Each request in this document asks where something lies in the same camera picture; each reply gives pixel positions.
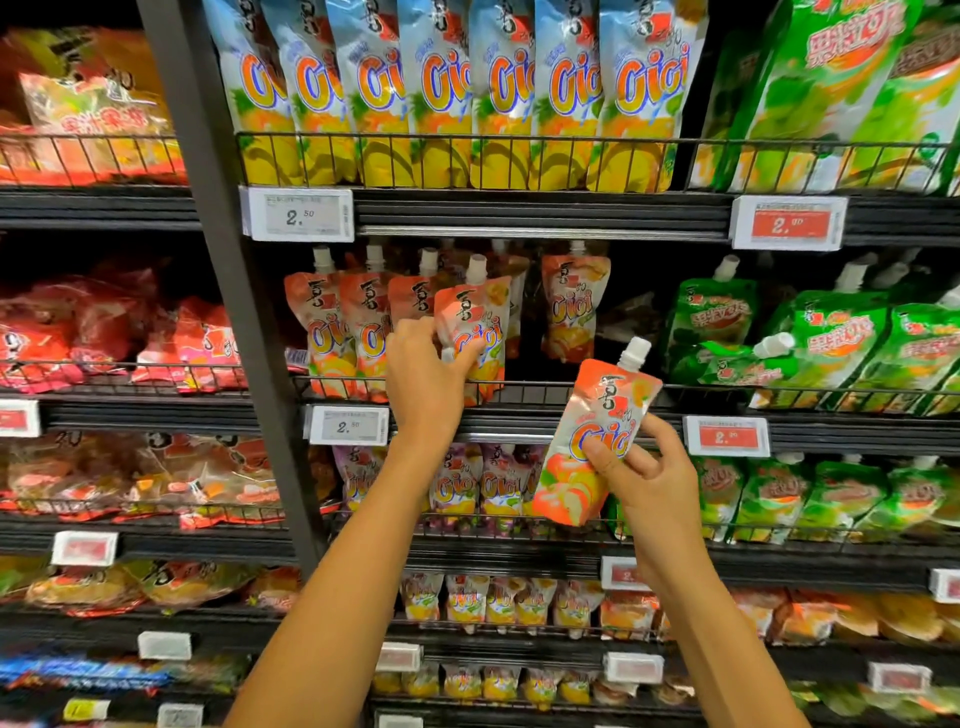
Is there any person's left hand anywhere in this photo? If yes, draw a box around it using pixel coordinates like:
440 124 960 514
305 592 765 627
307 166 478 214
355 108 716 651
384 315 489 459

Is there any person's right hand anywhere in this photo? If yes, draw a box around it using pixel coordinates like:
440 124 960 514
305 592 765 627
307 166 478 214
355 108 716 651
582 412 719 594

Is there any orange Cici pouch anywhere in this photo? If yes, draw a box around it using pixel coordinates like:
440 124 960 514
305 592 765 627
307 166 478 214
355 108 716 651
528 336 663 528
435 252 513 404

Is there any row of orange Cici pouches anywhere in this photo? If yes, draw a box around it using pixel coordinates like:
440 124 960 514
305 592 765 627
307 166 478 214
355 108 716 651
282 240 612 404

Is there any black metal store shelf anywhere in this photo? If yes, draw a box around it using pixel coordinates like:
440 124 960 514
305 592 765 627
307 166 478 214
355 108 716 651
0 0 960 728

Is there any row of blue Cici pouches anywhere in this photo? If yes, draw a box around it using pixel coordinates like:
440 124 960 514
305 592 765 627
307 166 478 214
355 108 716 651
199 0 710 194

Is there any person's left forearm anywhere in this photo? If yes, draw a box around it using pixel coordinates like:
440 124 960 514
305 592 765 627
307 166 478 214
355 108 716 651
225 442 452 728

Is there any person's right forearm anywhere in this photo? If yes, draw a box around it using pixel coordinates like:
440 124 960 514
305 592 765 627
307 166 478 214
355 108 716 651
652 562 812 728

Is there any row of purple pouches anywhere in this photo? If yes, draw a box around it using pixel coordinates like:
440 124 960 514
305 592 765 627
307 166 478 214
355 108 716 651
331 441 546 521

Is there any row of small multicolour pouches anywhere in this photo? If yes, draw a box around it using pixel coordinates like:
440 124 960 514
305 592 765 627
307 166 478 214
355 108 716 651
397 567 605 633

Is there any row of small yellow pouches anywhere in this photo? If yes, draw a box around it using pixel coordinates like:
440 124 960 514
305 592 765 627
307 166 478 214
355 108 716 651
369 663 605 707

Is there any row of clear red-print bags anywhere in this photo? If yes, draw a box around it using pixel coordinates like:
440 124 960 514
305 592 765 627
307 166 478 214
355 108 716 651
0 430 342 531

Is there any row of small green pouches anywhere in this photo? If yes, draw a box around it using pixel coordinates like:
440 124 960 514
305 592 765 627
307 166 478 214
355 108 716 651
784 681 960 722

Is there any row of red bags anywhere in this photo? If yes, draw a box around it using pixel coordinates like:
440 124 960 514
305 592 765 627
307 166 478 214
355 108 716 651
0 264 297 396

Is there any row of yellow-green bags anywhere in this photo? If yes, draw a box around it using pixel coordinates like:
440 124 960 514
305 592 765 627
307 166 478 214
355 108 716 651
0 553 305 618

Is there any row of orange bags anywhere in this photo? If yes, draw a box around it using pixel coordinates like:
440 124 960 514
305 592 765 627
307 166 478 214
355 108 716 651
0 27 192 189

